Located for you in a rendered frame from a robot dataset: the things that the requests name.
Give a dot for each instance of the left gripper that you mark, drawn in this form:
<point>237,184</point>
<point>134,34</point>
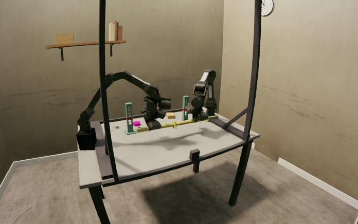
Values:
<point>150,120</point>

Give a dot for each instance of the yellow long bar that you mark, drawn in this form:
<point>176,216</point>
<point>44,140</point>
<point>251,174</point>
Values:
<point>173,124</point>

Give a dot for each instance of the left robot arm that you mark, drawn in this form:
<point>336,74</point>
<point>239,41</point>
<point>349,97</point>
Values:
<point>149,89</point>

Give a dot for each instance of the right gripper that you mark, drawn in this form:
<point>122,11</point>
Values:
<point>200,115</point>

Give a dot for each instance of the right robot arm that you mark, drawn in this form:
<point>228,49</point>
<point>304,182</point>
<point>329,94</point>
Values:
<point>201,86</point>

